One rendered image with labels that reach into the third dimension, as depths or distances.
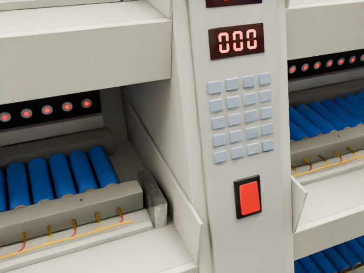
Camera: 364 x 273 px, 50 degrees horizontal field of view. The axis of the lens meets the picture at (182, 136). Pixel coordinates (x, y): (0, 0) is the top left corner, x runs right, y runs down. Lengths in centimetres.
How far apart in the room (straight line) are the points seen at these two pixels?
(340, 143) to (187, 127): 23
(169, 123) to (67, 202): 11
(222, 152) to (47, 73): 14
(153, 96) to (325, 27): 16
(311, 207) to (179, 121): 17
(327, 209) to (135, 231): 19
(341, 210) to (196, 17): 24
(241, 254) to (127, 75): 18
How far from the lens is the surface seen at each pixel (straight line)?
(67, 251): 35
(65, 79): 27
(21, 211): 36
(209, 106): 29
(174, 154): 32
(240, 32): 30
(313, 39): 36
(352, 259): 60
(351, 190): 44
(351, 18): 38
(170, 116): 31
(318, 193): 42
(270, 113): 32
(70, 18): 28
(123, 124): 48
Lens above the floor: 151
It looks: 15 degrees down
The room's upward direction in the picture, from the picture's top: 6 degrees counter-clockwise
